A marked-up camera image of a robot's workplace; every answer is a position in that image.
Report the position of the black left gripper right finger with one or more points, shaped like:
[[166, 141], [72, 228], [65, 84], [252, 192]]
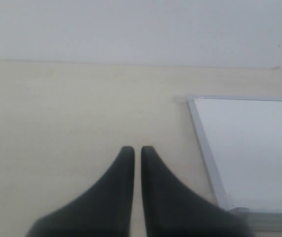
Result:
[[171, 209]]

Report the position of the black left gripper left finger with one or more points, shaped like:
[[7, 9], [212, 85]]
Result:
[[104, 210]]

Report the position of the white aluminium-framed whiteboard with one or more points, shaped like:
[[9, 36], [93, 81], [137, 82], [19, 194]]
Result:
[[240, 139]]

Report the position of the clear tape front left corner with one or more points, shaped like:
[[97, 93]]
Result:
[[224, 201]]

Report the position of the clear tape corner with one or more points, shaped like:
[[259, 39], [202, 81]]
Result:
[[224, 201], [186, 98]]

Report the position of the clear tape rear left corner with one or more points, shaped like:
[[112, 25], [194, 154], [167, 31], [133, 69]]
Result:
[[186, 98]]

